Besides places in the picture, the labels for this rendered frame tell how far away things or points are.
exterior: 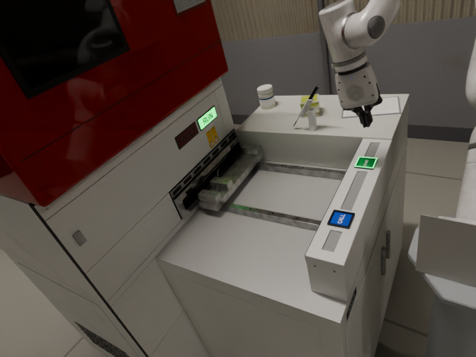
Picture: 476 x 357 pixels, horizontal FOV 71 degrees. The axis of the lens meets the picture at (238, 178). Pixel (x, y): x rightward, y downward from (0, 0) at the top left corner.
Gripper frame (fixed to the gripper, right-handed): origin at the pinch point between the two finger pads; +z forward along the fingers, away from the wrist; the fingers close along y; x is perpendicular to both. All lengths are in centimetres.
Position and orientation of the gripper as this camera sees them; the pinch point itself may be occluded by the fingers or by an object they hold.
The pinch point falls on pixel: (365, 119)
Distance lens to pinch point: 102.2
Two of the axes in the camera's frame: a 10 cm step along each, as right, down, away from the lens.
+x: 4.9, -5.9, 6.4
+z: 4.1, 8.1, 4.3
